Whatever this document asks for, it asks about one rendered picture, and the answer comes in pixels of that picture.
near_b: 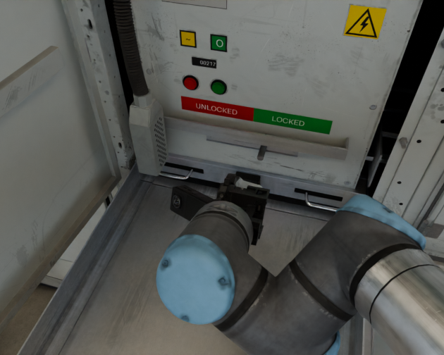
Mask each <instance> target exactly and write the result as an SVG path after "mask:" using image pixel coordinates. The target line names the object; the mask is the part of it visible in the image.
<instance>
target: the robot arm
mask: <svg viewBox="0 0 444 355"><path fill-rule="evenodd" d="M261 192H267V193H266V194H262V193H261ZM269 192H270V190H269V189H265V188H262V186H261V185H257V184H254V183H251V182H247V181H244V180H243V179H242V178H241V177H238V176H236V174H232V173H229V174H227V176H226V178H225V179H224V183H221V185H220V187H219V189H218V192H217V197H216V199H212V198H211V197H208V196H207V195H205V194H202V193H201V192H198V191H197V190H195V189H192V188H190V187H188V186H186V185H181V186H176V187H173V189H172V195H171V206H170V210H172V211H173V212H174V213H177V214H178V215H179V216H182V217H183V218H185V219H187V220H188V221H190V222H189V224H188V225H187V226H186V228H185V229H184V230H183V231H182V232H181V234H180V235H179V236H178V238H176V239H175V240H173V241H172V242H171V243H170V244H169V246H168V248H167V249H166V251H165V253H164V257H163V258H162V259H161V261H160V263H159V266H158V268H157V272H156V286H157V290H158V293H159V296H160V298H161V300H162V302H163V303H164V305H165V306H166V308H167V309H168V310H169V311H170V312H171V313H172V314H173V315H174V316H176V317H178V318H179V319H181V320H183V321H186V322H189V323H191V324H197V325H203V324H208V323H211V324H213V325H214V326H215V327H216V328H217V329H219V330H220V331H221V332H222V333H223V334H224V335H225V336H226V337H228V338H229V339H230V340H231V341H232V342H234V343H235V344H236V345H238V346H239V348H241V349H242V350H243V351H244V352H245V353H247V354H248V355H337V354H338V351H339V348H340V333H339V329H341V327H342V326H344V324H346V322H348V320H350V319H351V318H352V317H353V316H354V315H355V314H356V313H357V312H359V314H360V315H361V316H362V317H363V318H365V319H366V320H368V321H369V323H370V324H371V325H372V327H373V328H374V329H375V331H376V332H377V333H378V334H379V335H380V336H381V338H382V339H383V341H384V342H385V343H386V344H387V345H388V346H389V348H390V349H391V350H392V352H393V353H394V354H395V355H444V270H442V269H441V268H440V267H439V266H437V265H436V264H435V263H434V262H433V260H432V259H431V257H430V256H429V255H428V254H427V253H425V252H424V251H423V250H424V248H425V246H426V238H425V237H424V236H423V235H422V234H421V233H420V232H419V231H418V230H417V229H416V228H414V227H413V226H412V225H410V224H409V223H408V222H407V221H406V220H404V219H403V218H401V217H400V216H399V215H398V214H396V213H395V212H393V211H391V210H390V209H389V208H387V207H386V206H384V205H383V204H382V203H380V202H379V201H376V200H375V199H373V198H372V197H370V196H367V195H365V194H357V195H355V196H353V197H352V198H351V199H350V200H349V201H348V202H347V203H346V204H345V205H344V206H343V207H341V208H339V209H337V210H336V212H335V215H334V216H333V217H332V218H331V219H330V220H329V221H328V222H327V223H326V224H325V225H324V226H323V227H322V229H321V230H320V231H319V232H318V233H317V234H316V235H315V236H314V237H313V238H312V240H311V241H310V242H309V243H308V244H307V245H306V246H305V247H304V248H303V249H302V250H301V252H300V253H299V254H298V255H296V257H295V258H294V259H293V260H292V261H291V262H289V264H288V265H287V266H286V267H284V269H282V271H281V272H280V273H279V274H278V275H277V276H276V277H275V276H274V275H272V274H271V273H270V272H269V271H268V270H267V269H265V267H263V266H262V265H261V264H260V263H259V262H258V261H256V260H255V259H254V258H253V257H251V256H250V255H249V254H248V251H249V248H250V245H251V244H252V245H255V246H256V245H257V241H258V239H260V237H261V232H262V230H263V227H264V226H263V225H262V223H263V219H264V212H265V208H266V204H267V202H266V201H267V198H268V195H269Z"/></svg>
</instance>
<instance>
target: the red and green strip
mask: <svg viewBox="0 0 444 355"><path fill-rule="evenodd" d="M181 103H182V109H184V110H189V111H196V112H200V113H208V114H213V115H218V116H225V117H229V118H237V119H241V120H249V121H254V122H258V123H266V124H270V125H278V126H282V127H290V128H295V129H299V130H306V131H311V132H319V133H324V134H327V135H329V134H330V131H331V126H332V122H333V121H331V120H323V119H318V118H310V117H306V116H298V115H293V114H289V113H281V112H276V111H268V110H264V109H259V108H251V107H246V106H238V105H233V104H225V103H221V102H216V101H208V100H203V99H196V98H191V97H186V96H181Z"/></svg>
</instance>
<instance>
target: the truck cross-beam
mask: <svg viewBox="0 0 444 355"><path fill-rule="evenodd" d="M191 168H194V171H193V173H192V174H191V176H190V177H192V178H199V179H202V180H208V181H212V182H219V183H224V179H225V178H226V176H227V174H229V173H232V174H236V172H241V173H248V174H252V175H258V176H260V177H261V179H260V185H261V186H262V188H265V189H269V190H270V192H269V193H271V194H277V195H281V196H285V197H291V198H295V199H301V200H305V199H304V193H305V191H308V200H309V201H312V202H316V203H319V204H325V205H329V206H336V207H340V205H341V202H342V200H343V196H344V193H345V192H349V193H353V194H355V195H357V194H365V195H366V180H364V179H360V178H359V179H358V181H357V185H356V187H355V189H352V188H348V187H341V186H337V185H330V184H326V183H322V182H316V181H312V180H305V179H301V178H297V177H290V176H287V175H280V174H275V173H269V172H265V171H261V170H255V169H251V168H243V167H240V166H233V165H229V164H225V163H218V162H214V161H208V160H204V159H200V158H193V157H189V156H182V155H178V154H172V153H168V159H167V161H166V163H165V164H164V166H163V168H162V169H163V171H164V172H168V173H174V174H178V175H184V176H186V175H187V174H188V173H189V172H190V170H191Z"/></svg>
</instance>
